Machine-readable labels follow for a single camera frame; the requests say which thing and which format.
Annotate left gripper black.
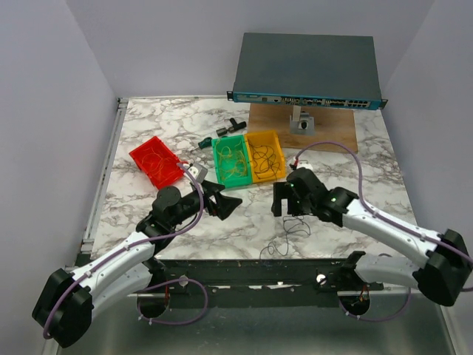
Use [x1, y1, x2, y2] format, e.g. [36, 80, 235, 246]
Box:
[169, 180, 242, 228]

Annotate yellow plastic bin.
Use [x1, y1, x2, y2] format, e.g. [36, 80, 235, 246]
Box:
[244, 130, 286, 183]

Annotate yellow cable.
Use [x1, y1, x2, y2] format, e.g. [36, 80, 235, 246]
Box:
[216, 142, 248, 182]

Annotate green plastic bin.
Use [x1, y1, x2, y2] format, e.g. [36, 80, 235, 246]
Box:
[211, 135, 252, 188]

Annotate red plastic bin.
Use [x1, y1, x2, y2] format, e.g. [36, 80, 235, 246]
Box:
[129, 136, 184, 189]

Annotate orange cable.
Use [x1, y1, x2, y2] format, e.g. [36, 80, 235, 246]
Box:
[138, 146, 182, 182]

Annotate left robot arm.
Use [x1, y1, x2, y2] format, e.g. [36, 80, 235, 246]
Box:
[32, 181, 242, 348]

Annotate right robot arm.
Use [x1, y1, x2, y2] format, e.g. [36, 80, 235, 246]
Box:
[271, 168, 472, 306]

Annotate wooden board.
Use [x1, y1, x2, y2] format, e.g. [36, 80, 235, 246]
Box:
[248, 104, 358, 152]

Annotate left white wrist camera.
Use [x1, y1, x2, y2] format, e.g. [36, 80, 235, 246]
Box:
[188, 163, 208, 183]

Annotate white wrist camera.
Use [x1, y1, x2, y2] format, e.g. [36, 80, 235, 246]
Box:
[293, 159, 313, 171]
[188, 163, 208, 183]

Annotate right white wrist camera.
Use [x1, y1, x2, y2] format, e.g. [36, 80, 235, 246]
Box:
[293, 159, 313, 171]

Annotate green handled screwdriver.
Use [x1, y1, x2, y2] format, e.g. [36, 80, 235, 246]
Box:
[193, 137, 213, 151]

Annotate black T-handle tool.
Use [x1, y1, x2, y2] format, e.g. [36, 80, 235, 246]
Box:
[216, 118, 247, 138]

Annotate grey metal bracket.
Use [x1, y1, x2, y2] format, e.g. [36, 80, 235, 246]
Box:
[290, 106, 315, 136]

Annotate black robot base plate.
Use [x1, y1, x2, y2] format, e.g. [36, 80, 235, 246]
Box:
[125, 251, 407, 310]

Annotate blue network switch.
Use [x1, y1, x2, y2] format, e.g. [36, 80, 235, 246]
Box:
[227, 33, 387, 110]

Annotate aluminium frame rail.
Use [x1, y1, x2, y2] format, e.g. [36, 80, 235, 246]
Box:
[40, 264, 459, 355]

